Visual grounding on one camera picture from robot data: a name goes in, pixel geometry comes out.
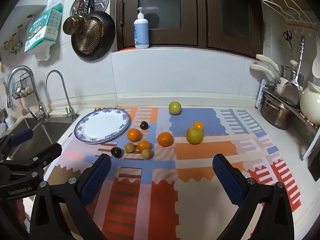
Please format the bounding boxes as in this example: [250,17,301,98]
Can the stainless steel pot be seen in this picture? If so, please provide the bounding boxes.
[260,92,294,130]

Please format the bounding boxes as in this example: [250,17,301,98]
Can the metal dish rack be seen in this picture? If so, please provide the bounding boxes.
[255,79,320,160]

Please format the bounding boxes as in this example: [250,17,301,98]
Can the stainless steel sink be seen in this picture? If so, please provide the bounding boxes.
[0,116,75,160]

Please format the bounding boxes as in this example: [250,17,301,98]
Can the black scissors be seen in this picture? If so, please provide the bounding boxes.
[283,29,293,50]

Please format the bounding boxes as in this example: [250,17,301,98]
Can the white rice paddle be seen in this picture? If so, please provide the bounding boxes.
[312,36,320,78]

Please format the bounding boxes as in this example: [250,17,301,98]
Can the green apple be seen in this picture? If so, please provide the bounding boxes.
[168,101,182,115]

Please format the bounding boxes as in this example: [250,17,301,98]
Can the slim gooseneck faucet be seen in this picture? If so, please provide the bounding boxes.
[45,70,80,122]

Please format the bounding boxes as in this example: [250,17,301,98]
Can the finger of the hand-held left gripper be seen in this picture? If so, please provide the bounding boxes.
[0,128,34,157]
[24,143,62,174]

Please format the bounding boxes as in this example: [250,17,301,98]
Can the tall pull-down faucet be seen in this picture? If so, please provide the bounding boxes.
[6,65,49,120]

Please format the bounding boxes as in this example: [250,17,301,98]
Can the white wire hangers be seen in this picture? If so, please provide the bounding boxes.
[262,0,320,32]

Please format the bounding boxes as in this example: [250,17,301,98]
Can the golden perforated strainer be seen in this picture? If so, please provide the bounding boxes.
[75,17,105,54]

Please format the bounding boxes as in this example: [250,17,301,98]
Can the large yellow-green pear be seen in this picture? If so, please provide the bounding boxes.
[186,126,204,145]

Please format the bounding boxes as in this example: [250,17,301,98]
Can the colourful patterned mat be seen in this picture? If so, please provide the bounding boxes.
[44,107,303,240]

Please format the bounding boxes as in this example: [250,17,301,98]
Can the lidded steel pot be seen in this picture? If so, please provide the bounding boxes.
[279,65,304,85]

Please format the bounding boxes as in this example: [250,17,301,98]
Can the white ceramic kettle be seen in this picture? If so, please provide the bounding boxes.
[299,81,320,125]

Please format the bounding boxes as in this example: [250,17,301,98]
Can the dark wooden window frame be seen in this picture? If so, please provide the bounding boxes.
[115,0,265,58]

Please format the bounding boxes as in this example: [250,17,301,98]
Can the blue-rimmed white plate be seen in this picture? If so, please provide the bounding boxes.
[74,108,131,145]

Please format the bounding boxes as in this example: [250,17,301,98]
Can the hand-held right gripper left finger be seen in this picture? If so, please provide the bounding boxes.
[29,153,112,240]

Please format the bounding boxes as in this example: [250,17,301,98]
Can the teal and white box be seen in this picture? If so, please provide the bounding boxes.
[24,3,63,53]

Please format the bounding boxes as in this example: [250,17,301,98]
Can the small brass pot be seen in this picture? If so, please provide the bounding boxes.
[62,15,85,35]

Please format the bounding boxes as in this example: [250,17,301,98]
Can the brass wall hook rack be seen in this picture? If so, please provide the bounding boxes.
[4,14,35,55]

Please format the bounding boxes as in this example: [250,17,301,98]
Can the black wire basket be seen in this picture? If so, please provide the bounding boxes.
[12,74,34,100]

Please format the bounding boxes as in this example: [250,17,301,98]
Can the black frying pan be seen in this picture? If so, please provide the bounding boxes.
[71,0,116,61]

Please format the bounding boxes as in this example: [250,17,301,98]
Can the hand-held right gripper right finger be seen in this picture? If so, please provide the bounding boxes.
[212,153,295,240]

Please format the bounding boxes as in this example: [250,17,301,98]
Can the metal spatula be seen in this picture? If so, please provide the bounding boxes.
[281,35,306,105]

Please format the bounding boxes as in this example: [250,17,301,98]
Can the blue-white pump soap bottle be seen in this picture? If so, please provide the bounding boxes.
[133,7,150,50]

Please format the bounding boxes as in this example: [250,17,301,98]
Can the large navel orange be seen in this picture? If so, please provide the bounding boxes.
[157,132,174,147]

